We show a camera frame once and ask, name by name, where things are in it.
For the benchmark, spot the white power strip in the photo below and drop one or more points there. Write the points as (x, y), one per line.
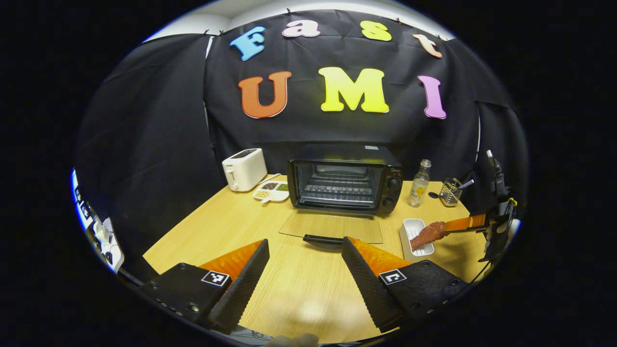
(111, 250)

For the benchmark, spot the metal spoon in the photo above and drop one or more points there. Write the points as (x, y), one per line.
(467, 183)

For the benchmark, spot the clear glass bottle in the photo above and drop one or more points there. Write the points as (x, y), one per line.
(418, 190)

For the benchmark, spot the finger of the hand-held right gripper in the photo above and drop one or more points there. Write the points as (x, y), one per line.
(465, 223)

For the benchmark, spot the white toaster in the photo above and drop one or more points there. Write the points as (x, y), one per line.
(246, 168)

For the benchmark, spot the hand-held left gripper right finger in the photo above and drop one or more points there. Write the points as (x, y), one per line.
(368, 289)

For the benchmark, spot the white rectangular tray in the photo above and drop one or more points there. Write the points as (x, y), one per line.
(413, 227)

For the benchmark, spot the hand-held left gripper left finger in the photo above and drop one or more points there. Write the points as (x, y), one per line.
(243, 289)

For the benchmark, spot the brown fried meat piece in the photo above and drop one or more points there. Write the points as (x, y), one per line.
(426, 235)

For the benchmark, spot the black backdrop cloth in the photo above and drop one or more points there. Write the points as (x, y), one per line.
(337, 130)

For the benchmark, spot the white divided snack plate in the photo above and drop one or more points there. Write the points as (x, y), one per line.
(270, 187)

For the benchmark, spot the black electric oven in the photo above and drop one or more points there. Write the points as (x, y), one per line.
(347, 153)

